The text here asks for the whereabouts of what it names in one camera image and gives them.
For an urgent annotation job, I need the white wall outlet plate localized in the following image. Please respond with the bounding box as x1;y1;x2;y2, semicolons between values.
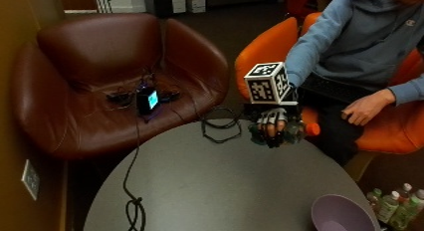
19;158;42;201

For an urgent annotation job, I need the green bottle with white cap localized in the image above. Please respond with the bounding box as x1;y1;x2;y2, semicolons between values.
376;190;401;224

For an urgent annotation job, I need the red chair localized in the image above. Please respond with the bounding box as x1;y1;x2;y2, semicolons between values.
283;0;320;17

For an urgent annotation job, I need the black device with lit screen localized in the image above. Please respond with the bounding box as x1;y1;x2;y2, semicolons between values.
135;86;162;116

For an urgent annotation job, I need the large green bottle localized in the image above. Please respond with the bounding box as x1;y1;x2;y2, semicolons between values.
388;188;424;231

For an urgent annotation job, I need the black keyboard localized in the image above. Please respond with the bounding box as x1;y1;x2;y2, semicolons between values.
298;73;377;105

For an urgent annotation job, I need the orange armchair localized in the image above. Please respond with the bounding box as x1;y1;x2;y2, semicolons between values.
232;11;424;155

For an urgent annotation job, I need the long black cable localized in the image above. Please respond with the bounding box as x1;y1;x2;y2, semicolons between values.
122;114;148;231

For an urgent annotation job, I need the white cardboard box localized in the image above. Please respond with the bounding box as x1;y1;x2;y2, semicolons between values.
185;0;208;14

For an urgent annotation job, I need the small clear green bottle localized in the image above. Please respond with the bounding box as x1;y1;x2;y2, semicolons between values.
365;187;384;209

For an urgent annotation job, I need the white marker cube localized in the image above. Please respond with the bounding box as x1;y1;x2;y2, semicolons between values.
241;61;297;107

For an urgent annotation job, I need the black hexagonal cable loop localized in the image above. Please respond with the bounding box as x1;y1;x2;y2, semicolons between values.
200;106;243;144

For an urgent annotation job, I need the purple bowl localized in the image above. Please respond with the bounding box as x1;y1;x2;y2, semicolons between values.
309;193;378;231

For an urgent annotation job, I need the dark red bottle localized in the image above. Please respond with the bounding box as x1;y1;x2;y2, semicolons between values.
395;182;414;204

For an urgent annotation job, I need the the person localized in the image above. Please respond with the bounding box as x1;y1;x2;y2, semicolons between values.
283;0;424;167

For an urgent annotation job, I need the white cabinet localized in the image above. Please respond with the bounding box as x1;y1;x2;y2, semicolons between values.
170;0;188;15

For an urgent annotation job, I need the green bottle with orange cap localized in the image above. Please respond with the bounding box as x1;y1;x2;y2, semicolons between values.
247;121;321;146

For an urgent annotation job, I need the brown leather armchair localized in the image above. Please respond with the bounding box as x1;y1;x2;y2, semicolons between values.
10;12;229;160

